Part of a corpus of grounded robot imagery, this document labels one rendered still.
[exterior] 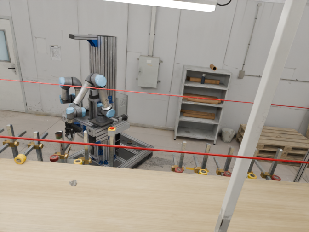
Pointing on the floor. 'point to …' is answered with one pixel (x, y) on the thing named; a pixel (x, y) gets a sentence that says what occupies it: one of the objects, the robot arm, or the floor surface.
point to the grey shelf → (190, 128)
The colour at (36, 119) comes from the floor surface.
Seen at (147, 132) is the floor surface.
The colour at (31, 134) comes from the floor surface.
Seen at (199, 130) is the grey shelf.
